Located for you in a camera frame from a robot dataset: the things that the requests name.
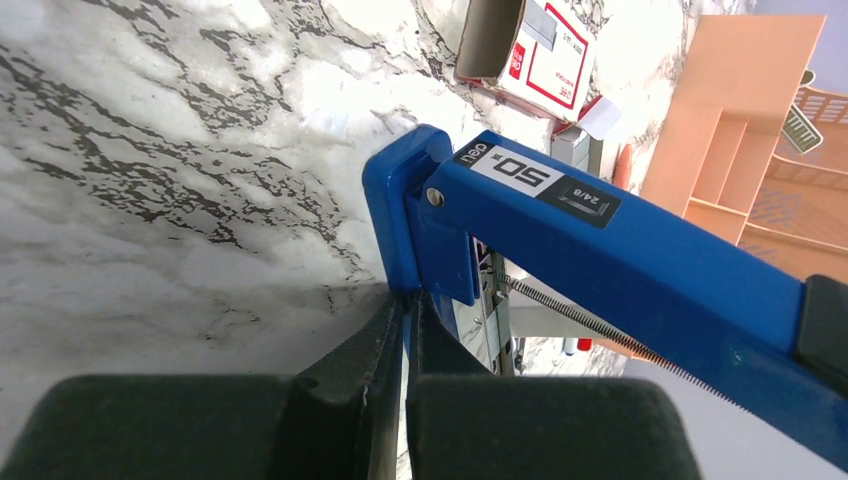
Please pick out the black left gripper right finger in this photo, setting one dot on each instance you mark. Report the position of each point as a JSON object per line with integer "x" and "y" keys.
{"x": 464, "y": 422}

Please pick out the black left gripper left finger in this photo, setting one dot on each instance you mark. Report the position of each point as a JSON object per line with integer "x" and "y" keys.
{"x": 338, "y": 419}

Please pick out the blue stapler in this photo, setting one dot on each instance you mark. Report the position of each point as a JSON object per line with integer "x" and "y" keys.
{"x": 731, "y": 323}

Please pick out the grey staple strips tray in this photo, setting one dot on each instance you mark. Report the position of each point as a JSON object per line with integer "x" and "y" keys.
{"x": 576, "y": 148}

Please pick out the red white staple box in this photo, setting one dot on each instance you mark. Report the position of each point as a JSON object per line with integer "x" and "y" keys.
{"x": 538, "y": 57}

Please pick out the blue capped white marker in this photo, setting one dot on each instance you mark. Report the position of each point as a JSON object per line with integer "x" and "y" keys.
{"x": 570, "y": 346}

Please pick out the red capped white marker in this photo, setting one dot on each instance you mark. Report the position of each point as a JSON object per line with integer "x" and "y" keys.
{"x": 584, "y": 344}

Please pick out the salmon pink pen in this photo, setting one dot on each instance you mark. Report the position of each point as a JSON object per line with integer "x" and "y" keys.
{"x": 623, "y": 168}

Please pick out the peach plastic file organizer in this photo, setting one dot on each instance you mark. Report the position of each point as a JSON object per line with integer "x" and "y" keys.
{"x": 722, "y": 162}

